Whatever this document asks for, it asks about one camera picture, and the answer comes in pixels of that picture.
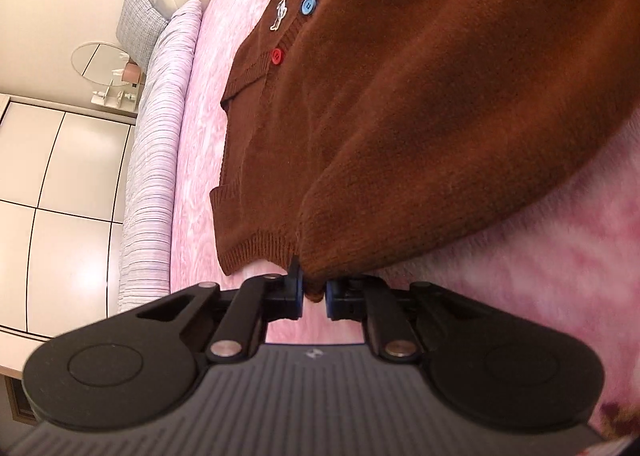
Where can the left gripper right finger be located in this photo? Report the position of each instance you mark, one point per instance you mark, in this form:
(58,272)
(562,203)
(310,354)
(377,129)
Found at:
(371,302)

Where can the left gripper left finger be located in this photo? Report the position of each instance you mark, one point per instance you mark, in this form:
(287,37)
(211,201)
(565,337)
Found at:
(243,315)

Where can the maroon knitted cardigan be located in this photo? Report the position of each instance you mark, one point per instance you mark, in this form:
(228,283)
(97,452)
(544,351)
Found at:
(363,133)

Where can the striped lilac rolled duvet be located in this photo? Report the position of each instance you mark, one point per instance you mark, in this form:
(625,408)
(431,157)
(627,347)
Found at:
(145,252)

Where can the pink rose bed blanket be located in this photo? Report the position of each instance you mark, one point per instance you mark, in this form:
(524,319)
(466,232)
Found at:
(571,263)

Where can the white wardrobe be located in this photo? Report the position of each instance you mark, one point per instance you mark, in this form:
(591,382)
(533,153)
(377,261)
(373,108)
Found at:
(63,177)

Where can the oval vanity mirror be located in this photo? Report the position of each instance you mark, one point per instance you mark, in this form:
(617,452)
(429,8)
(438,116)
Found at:
(105,64)

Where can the grey checked pillow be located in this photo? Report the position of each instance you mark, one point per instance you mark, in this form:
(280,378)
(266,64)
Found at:
(138,29)

